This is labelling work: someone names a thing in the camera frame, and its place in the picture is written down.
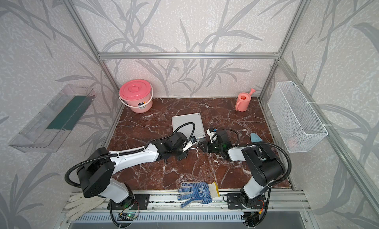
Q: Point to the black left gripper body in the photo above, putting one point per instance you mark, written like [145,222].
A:
[178,153]

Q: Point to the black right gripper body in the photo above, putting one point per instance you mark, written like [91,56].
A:
[214,148]

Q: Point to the silver aluminium poker case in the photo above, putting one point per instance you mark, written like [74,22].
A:
[199,132]

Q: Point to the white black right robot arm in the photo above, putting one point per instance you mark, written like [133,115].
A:
[269,165]

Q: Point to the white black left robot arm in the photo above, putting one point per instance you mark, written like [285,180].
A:
[94,175]

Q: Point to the teal garden trowel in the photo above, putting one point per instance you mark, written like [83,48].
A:
[255,138]

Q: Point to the blue dotted work glove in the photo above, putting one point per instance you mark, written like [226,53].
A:
[201,192]

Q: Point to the pink watering can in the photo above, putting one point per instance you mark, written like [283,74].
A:
[243,100]

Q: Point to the pink bucket with lid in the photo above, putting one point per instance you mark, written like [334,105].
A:
[137,95]

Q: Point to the white cotton work glove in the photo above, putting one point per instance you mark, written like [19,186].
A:
[78,205]

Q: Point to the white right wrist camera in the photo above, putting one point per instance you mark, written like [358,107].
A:
[211,132]

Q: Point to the white wire mesh basket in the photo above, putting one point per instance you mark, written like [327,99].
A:
[298,124]

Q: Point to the clear plastic wall tray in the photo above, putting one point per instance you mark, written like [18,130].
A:
[47,131]

